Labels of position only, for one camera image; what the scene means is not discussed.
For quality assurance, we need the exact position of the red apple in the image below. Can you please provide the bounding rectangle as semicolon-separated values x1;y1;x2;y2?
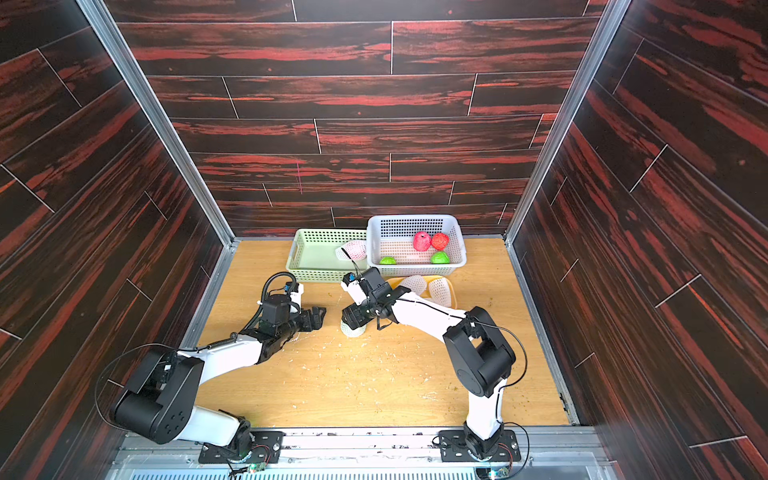
431;233;450;251

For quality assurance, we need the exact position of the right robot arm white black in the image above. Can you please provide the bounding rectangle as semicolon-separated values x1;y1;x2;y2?
341;267;516;460

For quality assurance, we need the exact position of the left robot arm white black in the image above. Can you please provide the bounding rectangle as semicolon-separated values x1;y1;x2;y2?
110;293;326;447

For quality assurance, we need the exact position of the yellow plastic tray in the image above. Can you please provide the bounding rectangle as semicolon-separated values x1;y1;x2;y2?
387;275;457;308

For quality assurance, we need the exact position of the white plastic basket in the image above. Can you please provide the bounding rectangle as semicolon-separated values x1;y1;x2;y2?
366;214;467;277

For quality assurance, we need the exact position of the green plastic basket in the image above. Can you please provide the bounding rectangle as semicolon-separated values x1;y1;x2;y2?
286;229;367;283

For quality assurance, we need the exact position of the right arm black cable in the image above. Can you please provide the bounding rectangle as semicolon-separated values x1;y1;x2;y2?
413;296;529;391

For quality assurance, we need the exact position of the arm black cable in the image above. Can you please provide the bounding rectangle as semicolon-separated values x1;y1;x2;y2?
259;271;298;313
413;296;529;391

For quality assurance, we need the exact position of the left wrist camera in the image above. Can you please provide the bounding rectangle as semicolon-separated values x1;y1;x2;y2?
284;281;304;312

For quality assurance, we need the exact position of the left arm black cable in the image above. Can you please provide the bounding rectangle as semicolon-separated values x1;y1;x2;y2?
259;271;298;313

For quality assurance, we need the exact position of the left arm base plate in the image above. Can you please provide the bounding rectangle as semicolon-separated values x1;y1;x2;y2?
198;429;285;466

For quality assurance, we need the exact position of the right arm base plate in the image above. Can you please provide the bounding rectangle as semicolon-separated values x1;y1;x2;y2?
432;428;521;463

